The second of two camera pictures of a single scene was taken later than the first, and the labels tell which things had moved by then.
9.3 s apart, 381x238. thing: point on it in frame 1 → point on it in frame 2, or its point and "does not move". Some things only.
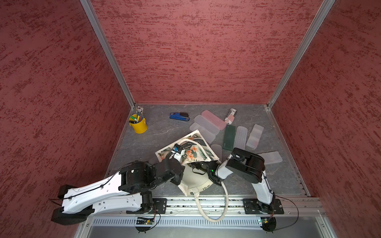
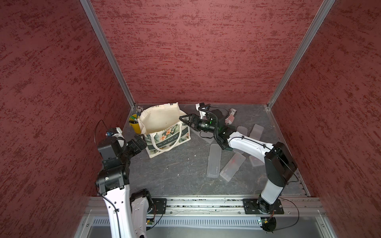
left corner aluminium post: [108, 48] does not move
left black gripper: [176, 180] → [142, 142]
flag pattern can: [230, 116] does not move
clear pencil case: [254, 136] does not move
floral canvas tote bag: [211, 197] → [161, 128]
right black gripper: [191, 164] → [194, 117]
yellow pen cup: [137, 121] does not move
